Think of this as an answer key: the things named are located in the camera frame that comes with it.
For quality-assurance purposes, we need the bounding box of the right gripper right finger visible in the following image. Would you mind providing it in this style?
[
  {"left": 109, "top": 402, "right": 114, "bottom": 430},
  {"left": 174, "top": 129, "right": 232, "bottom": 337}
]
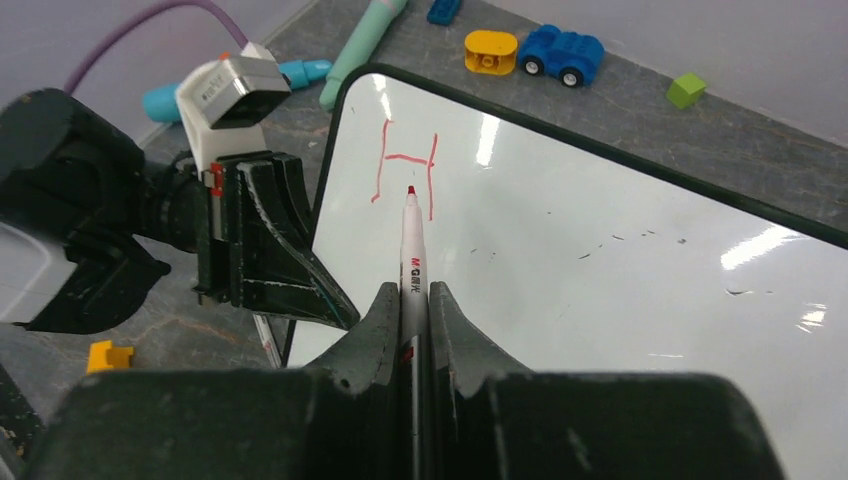
[{"left": 429, "top": 281, "right": 530, "bottom": 398}]

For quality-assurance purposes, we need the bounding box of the blue toy car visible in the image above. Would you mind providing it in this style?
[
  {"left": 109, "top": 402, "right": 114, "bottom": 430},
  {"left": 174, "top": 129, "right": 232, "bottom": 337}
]
[{"left": 516, "top": 25, "right": 605, "bottom": 88}]

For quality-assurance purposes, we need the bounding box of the black whiteboard marker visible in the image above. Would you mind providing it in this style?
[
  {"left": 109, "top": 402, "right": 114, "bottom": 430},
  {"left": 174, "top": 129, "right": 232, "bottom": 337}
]
[{"left": 252, "top": 313, "right": 283, "bottom": 369}]

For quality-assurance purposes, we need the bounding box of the mint toy crayon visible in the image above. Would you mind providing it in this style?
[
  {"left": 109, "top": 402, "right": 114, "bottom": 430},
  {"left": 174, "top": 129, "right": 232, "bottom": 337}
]
[{"left": 319, "top": 0, "right": 408, "bottom": 111}]

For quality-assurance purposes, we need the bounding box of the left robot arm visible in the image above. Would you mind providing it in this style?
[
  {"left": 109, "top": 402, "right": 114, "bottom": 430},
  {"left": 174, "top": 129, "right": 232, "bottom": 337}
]
[{"left": 1, "top": 88, "right": 360, "bottom": 334}]

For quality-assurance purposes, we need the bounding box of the dark blue block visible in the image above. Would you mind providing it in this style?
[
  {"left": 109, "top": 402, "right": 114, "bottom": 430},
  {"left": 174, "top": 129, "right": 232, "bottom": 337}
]
[{"left": 426, "top": 0, "right": 462, "bottom": 26}]

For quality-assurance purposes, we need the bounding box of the yellow oval toy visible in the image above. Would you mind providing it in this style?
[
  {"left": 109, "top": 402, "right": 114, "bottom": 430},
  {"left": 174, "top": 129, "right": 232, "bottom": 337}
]
[{"left": 464, "top": 30, "right": 519, "bottom": 76}]

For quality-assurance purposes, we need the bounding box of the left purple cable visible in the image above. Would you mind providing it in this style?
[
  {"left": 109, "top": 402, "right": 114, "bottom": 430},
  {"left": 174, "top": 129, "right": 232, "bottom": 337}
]
[{"left": 62, "top": 0, "right": 252, "bottom": 95}]

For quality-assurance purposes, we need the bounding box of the yellow stair block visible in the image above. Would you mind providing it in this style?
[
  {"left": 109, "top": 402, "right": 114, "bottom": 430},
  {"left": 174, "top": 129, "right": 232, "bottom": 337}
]
[{"left": 86, "top": 340, "right": 135, "bottom": 375}]

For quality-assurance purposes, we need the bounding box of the red whiteboard marker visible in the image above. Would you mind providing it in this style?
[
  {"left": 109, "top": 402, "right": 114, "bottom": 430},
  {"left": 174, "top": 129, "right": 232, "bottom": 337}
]
[{"left": 399, "top": 186, "right": 434, "bottom": 479}]

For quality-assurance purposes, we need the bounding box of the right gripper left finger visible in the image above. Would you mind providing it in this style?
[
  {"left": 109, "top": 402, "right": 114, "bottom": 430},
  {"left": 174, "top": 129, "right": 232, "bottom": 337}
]
[{"left": 305, "top": 283, "right": 400, "bottom": 396}]

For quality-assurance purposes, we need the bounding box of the white whiteboard black frame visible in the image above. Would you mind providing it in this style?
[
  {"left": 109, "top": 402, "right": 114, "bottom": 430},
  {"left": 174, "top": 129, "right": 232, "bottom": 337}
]
[{"left": 313, "top": 65, "right": 847, "bottom": 479}]

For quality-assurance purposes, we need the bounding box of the green cube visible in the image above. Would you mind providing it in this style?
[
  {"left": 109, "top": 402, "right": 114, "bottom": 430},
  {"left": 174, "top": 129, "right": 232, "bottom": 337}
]
[{"left": 666, "top": 72, "right": 707, "bottom": 109}]

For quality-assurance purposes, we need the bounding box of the blue toy crayon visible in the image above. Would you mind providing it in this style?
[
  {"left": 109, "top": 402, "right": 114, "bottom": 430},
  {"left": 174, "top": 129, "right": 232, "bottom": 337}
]
[{"left": 141, "top": 59, "right": 334, "bottom": 125}]

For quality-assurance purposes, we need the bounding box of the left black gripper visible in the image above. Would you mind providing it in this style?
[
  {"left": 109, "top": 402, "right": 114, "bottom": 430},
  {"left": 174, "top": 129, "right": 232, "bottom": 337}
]
[{"left": 195, "top": 151, "right": 360, "bottom": 330}]

